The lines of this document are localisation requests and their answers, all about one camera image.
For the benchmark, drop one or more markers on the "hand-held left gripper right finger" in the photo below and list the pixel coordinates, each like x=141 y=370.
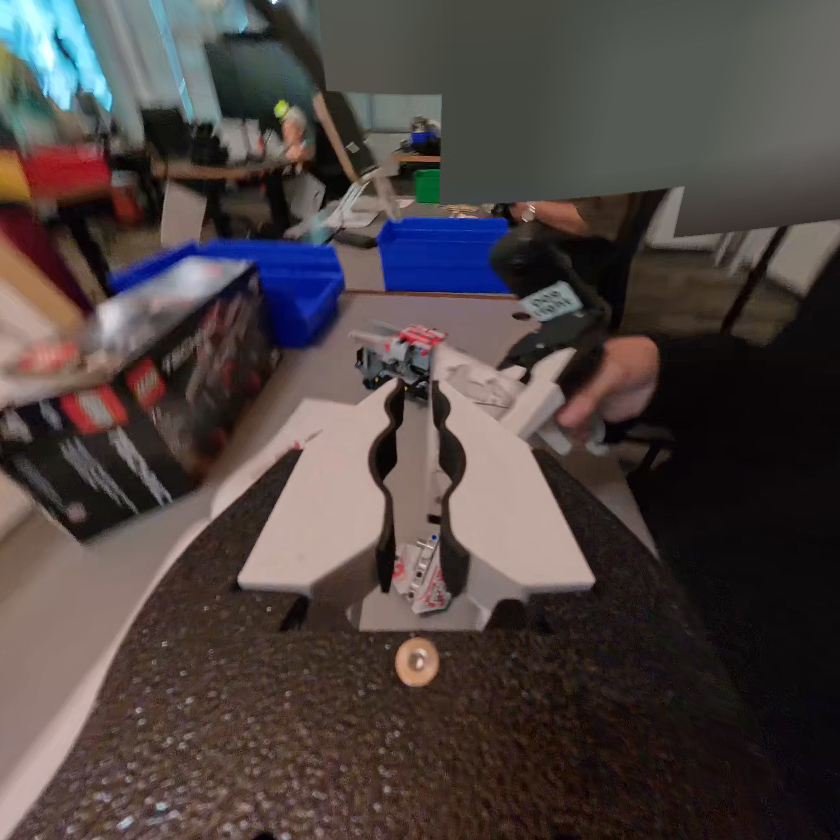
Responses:
x=518 y=525

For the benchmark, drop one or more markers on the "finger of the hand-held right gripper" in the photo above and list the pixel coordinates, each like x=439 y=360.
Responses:
x=551 y=439
x=548 y=387

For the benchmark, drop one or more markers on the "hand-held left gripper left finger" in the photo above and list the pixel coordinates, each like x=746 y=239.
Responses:
x=315 y=525

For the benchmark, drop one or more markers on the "grey toy panel assembly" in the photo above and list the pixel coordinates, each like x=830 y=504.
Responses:
x=423 y=577

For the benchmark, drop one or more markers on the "person's right forearm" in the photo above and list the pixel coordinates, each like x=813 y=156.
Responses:
x=722 y=407

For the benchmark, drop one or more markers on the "grey desk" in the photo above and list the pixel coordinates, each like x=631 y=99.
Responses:
x=315 y=374

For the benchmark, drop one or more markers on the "person's right hand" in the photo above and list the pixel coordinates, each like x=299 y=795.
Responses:
x=623 y=380

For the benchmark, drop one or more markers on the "blue plastic bin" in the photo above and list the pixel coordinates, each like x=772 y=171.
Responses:
x=439 y=256
x=295 y=282

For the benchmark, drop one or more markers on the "grey red toy truck model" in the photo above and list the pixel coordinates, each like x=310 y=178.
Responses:
x=407 y=348

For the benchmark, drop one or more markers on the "green plastic bin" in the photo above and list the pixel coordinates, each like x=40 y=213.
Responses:
x=428 y=187

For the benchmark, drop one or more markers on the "black toy set box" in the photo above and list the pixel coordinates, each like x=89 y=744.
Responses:
x=131 y=407

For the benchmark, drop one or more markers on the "leaning display board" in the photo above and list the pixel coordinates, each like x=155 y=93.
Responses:
x=348 y=151

